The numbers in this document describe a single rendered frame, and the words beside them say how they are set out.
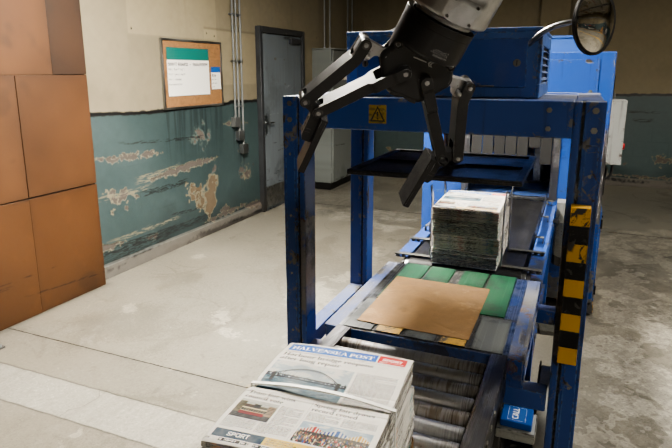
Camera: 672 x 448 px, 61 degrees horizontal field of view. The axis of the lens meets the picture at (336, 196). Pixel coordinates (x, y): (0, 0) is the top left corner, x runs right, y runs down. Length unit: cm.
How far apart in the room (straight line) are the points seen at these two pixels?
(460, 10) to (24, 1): 384
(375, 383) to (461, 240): 142
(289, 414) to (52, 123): 349
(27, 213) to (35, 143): 46
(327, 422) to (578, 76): 320
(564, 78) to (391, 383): 303
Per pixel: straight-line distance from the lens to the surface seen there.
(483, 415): 153
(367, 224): 246
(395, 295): 217
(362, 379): 117
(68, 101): 441
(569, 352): 175
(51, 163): 433
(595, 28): 160
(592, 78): 394
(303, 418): 107
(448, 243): 251
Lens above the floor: 163
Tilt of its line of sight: 12 degrees down
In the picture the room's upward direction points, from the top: straight up
